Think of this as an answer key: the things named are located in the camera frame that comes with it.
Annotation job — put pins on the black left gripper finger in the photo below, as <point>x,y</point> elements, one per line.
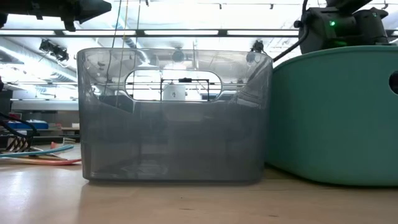
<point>93,7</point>

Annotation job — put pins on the grey translucent plastic bin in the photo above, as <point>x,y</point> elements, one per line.
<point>174,140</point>

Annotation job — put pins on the black ceiling spotlights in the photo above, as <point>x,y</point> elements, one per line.
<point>54,51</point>

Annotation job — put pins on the blue box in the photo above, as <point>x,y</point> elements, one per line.
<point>28,125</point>

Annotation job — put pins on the small black ceiling lamp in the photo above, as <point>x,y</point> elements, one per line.
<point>257,46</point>

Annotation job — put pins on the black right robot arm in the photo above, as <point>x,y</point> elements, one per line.
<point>342,34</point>

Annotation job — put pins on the grey background workbench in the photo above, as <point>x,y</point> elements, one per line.
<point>43,105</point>

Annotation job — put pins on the thin black metal frame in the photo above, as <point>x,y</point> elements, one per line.
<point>185,80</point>

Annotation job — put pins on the dark round ceiling fixture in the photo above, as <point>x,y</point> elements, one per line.
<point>178,56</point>

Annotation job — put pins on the white cylindrical container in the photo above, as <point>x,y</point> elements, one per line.
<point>174,92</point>

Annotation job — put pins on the black overhead frame rail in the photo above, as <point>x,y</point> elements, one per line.
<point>93,36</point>

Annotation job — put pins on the teal plastic bin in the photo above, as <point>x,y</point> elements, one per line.
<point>326,124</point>

